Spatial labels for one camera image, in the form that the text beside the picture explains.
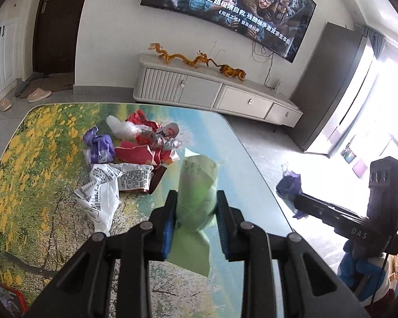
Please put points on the wall-mounted television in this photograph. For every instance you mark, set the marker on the wall-mounted television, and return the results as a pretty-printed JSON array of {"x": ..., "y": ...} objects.
[{"x": 232, "y": 3}]

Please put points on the dark red wrapper strip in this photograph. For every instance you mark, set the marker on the dark red wrapper strip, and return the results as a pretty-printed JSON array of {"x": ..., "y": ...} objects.
[{"x": 157, "y": 179}]

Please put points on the white wall socket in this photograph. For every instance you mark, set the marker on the white wall socket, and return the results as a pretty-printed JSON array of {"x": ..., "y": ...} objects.
[{"x": 278, "y": 84}]

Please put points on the golden dragon figurine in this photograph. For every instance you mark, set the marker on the golden dragon figurine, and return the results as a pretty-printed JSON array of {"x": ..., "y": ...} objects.
[{"x": 177, "y": 56}]

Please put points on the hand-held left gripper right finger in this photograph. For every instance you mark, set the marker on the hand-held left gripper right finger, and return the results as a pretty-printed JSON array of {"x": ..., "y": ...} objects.
[{"x": 223, "y": 225}]

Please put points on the clear plastic bag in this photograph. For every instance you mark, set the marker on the clear plastic bag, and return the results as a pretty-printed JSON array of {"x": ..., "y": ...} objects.
[{"x": 121, "y": 126}]

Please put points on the purple snack wrapper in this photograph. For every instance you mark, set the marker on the purple snack wrapper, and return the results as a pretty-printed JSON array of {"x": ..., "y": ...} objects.
[{"x": 101, "y": 147}]

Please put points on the white wrapper with black text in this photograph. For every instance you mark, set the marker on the white wrapper with black text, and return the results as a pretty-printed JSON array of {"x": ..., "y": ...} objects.
[{"x": 132, "y": 177}]

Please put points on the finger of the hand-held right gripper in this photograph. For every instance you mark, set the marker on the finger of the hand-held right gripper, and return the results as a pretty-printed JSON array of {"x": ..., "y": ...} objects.
[{"x": 318, "y": 209}]

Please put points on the light green wrapper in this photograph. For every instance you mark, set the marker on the light green wrapper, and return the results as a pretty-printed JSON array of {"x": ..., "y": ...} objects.
[{"x": 195, "y": 188}]

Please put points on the grey door mat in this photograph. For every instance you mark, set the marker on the grey door mat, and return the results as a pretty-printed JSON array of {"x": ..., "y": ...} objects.
[{"x": 58, "y": 81}]

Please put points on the tall grey cabinet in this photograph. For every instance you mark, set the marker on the tall grey cabinet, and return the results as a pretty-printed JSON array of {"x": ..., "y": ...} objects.
[{"x": 328, "y": 86}]

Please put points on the red-edged object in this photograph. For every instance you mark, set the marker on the red-edged object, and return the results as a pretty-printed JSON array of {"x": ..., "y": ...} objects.
[{"x": 6, "y": 301}]

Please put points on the blue curtain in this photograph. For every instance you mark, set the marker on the blue curtain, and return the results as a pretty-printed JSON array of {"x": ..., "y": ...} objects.
[{"x": 376, "y": 41}]

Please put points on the dark brown door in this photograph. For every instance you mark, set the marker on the dark brown door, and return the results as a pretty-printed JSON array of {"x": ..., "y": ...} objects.
[{"x": 59, "y": 23}]

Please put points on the grey slipper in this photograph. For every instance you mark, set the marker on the grey slipper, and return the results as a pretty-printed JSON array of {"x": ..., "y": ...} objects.
[
  {"x": 20, "y": 87},
  {"x": 36, "y": 77}
]

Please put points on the red flat snack packet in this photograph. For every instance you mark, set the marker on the red flat snack packet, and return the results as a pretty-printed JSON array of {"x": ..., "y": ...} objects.
[{"x": 136, "y": 154}]

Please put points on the golden tiger figurine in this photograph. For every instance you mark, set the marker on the golden tiger figurine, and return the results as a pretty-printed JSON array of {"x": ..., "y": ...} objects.
[{"x": 232, "y": 71}]

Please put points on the landscape printed table mat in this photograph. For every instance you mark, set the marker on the landscape printed table mat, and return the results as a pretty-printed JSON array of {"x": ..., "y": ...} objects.
[{"x": 39, "y": 159}]

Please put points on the person's right hand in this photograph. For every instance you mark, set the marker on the person's right hand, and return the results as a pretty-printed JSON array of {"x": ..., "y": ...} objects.
[{"x": 361, "y": 268}]

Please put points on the white wardrobe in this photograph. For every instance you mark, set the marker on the white wardrobe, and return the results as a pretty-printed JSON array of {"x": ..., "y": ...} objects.
[{"x": 3, "y": 49}]

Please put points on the red wrapper with face print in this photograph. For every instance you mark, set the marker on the red wrapper with face print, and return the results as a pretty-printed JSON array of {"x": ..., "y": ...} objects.
[{"x": 167, "y": 131}]

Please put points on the white television cabinet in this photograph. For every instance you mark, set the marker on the white television cabinet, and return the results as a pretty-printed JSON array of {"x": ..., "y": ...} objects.
[{"x": 199, "y": 86}]

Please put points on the white plastic bag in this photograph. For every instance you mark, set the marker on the white plastic bag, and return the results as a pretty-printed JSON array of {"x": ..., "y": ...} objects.
[{"x": 106, "y": 212}]

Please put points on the beige slipper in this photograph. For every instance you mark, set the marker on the beige slipper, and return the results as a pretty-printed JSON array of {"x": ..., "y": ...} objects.
[
  {"x": 4, "y": 105},
  {"x": 39, "y": 95}
]

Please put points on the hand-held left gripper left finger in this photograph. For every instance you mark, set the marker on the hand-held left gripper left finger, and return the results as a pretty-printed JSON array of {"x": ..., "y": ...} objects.
[{"x": 168, "y": 225}]

